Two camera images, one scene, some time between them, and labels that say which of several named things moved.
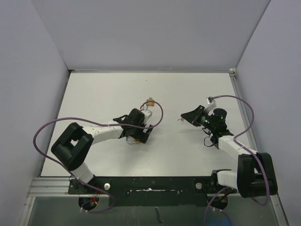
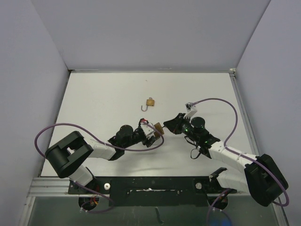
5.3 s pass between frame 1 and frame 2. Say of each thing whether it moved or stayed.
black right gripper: moved
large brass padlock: moved
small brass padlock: stayed
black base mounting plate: stayed
